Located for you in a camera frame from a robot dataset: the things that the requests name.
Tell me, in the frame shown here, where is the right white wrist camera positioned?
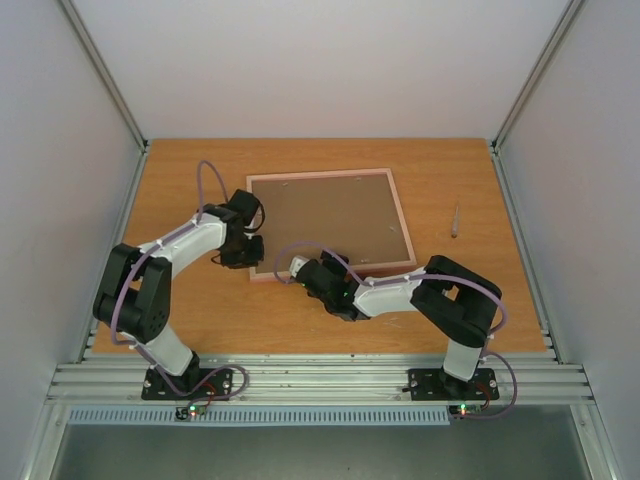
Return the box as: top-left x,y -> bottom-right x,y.
289,255 -> 309,278

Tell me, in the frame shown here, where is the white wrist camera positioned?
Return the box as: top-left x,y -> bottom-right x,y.
246,205 -> 265,233
289,255 -> 309,278

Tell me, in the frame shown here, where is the pink photo frame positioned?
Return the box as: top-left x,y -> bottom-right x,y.
246,168 -> 417,283

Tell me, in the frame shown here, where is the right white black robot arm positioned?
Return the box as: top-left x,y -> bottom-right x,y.
289,251 -> 507,399

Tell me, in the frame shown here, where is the right aluminium corner post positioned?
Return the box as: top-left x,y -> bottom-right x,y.
490,0 -> 586,151

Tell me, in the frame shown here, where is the aluminium corner post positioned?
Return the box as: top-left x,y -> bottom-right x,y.
56,0 -> 148,152
490,0 -> 586,151

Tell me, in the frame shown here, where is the left small circuit board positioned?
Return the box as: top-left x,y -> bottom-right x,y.
174,405 -> 208,421

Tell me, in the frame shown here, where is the grey slotted cable duct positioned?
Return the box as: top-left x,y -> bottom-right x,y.
68,405 -> 450,428

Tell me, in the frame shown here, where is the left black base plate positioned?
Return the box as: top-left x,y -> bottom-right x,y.
141,367 -> 234,401

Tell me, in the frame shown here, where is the clear plastic screwdriver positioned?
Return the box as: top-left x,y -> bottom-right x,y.
451,202 -> 460,239

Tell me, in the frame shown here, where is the aluminium rail base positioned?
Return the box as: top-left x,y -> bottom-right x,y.
46,351 -> 594,406

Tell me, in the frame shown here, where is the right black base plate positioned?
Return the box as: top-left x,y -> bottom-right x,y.
406,368 -> 500,401

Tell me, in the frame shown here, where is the small circuit board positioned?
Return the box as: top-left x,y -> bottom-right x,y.
174,405 -> 208,421
449,403 -> 483,418

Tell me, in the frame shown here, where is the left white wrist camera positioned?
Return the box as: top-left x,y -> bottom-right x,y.
246,205 -> 265,233

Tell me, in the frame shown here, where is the left aluminium corner post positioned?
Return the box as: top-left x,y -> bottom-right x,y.
56,0 -> 148,152

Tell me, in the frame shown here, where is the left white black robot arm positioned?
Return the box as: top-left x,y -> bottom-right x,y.
92,190 -> 266,398

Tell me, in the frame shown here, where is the right small circuit board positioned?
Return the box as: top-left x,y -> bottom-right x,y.
449,403 -> 483,418

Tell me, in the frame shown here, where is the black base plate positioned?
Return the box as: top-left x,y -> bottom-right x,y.
141,367 -> 234,401
406,368 -> 500,401

